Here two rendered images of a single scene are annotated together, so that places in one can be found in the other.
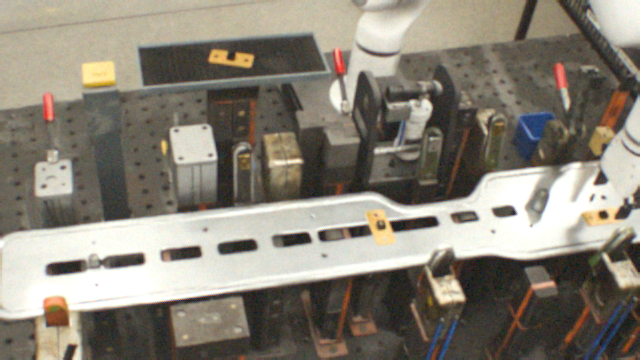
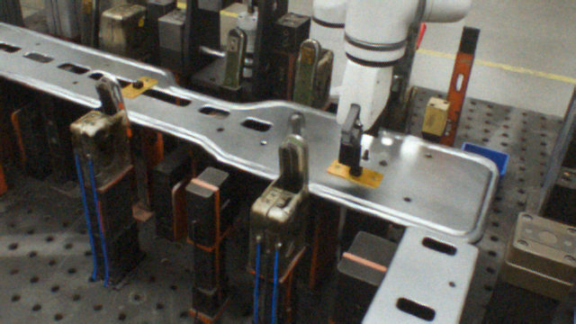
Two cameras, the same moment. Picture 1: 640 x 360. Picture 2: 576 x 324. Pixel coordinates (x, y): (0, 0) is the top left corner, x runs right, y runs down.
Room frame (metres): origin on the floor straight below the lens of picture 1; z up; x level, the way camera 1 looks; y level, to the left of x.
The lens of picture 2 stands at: (0.50, -1.00, 1.53)
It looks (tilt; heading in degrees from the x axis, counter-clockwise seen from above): 31 degrees down; 47
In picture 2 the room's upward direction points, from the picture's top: 2 degrees clockwise
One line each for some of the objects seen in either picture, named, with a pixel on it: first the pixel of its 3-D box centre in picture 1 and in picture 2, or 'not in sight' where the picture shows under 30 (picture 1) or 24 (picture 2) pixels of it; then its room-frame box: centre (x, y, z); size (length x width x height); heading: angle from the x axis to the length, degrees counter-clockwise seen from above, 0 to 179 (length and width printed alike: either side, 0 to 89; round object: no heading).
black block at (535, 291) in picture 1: (520, 324); (210, 251); (0.92, -0.44, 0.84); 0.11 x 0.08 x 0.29; 20
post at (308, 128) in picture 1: (301, 187); (166, 78); (1.16, 0.04, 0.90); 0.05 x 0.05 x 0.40; 20
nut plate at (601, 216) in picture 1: (603, 215); (355, 171); (1.10, -0.58, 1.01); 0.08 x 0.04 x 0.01; 110
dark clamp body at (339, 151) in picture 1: (331, 193); (184, 92); (1.16, -0.02, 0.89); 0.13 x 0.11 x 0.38; 20
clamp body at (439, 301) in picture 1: (425, 336); (109, 198); (0.84, -0.24, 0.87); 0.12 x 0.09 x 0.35; 20
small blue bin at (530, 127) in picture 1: (537, 137); (479, 173); (1.62, -0.56, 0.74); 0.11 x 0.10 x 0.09; 110
